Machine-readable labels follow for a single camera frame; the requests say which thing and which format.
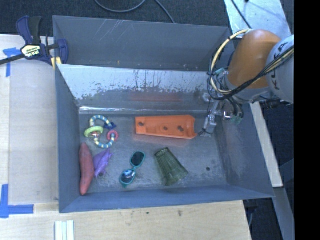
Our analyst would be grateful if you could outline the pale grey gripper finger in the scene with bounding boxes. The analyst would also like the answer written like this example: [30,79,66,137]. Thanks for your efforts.
[209,115,218,135]
[198,115,212,138]

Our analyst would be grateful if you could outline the orange flat block with holes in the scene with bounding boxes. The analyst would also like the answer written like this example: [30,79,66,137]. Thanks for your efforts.
[135,115,198,140]

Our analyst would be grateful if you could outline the green glass cup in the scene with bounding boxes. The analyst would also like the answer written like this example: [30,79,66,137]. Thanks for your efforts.
[154,147,189,187]

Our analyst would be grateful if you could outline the teal sunglasses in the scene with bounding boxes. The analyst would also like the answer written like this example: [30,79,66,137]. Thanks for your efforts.
[118,151,147,189]

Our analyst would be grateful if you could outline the grey metal bin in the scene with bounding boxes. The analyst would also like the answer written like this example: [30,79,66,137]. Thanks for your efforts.
[52,15,276,214]

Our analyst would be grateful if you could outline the red-brown sweet potato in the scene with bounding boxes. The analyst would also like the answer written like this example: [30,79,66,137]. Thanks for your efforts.
[79,142,96,197]

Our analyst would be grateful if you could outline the black cylinder on white bracket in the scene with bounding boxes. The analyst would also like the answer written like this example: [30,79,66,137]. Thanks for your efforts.
[259,97,285,110]

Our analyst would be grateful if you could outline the colourful ring rattle toy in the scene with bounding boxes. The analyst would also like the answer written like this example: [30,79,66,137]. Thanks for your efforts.
[83,114,120,150]

